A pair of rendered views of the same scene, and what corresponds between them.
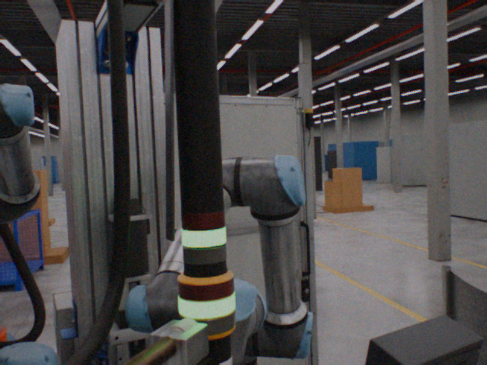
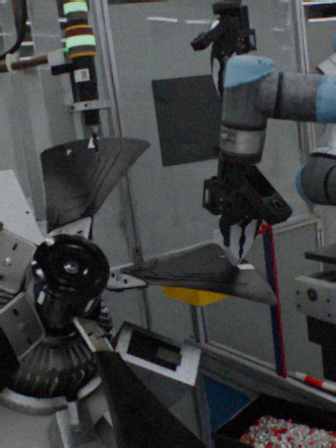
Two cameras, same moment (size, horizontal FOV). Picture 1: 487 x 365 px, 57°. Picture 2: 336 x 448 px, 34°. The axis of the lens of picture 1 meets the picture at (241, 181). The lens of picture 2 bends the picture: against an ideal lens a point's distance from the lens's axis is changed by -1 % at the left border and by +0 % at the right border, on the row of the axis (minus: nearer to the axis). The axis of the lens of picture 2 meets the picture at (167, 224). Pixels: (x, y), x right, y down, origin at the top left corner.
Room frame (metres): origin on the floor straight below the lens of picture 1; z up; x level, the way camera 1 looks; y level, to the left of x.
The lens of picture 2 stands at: (0.40, -0.86, 1.40)
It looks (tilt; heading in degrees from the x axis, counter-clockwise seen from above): 10 degrees down; 88
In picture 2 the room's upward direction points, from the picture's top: 8 degrees counter-clockwise
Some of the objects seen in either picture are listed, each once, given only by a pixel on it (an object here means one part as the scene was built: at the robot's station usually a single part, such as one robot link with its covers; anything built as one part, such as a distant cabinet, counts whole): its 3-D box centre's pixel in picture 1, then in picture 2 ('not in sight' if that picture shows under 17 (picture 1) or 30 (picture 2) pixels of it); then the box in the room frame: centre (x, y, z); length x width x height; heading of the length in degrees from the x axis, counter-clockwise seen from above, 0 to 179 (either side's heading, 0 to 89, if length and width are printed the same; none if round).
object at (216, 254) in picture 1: (204, 252); (76, 17); (0.34, 0.03, 1.59); 0.03 x 0.03 x 0.01
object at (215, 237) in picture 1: (203, 235); (75, 8); (0.34, 0.03, 1.61); 0.03 x 0.03 x 0.01
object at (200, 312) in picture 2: not in sight; (199, 318); (0.51, 0.47, 0.92); 0.03 x 0.03 x 0.12; 30
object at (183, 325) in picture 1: (183, 335); not in sight; (0.31, 0.05, 1.54); 0.02 x 0.02 x 0.02; 65
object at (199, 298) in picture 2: not in sight; (194, 281); (0.51, 0.47, 1.02); 0.16 x 0.10 x 0.11; 120
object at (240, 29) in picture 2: not in sight; (232, 31); (0.68, 0.51, 1.62); 0.09 x 0.08 x 0.12; 30
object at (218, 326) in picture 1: (207, 317); (82, 51); (0.34, 0.03, 1.54); 0.04 x 0.04 x 0.01
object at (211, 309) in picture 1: (206, 300); (80, 42); (0.34, 0.03, 1.56); 0.04 x 0.04 x 0.01
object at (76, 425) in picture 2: not in sight; (74, 409); (0.25, -0.05, 0.99); 0.02 x 0.02 x 0.06
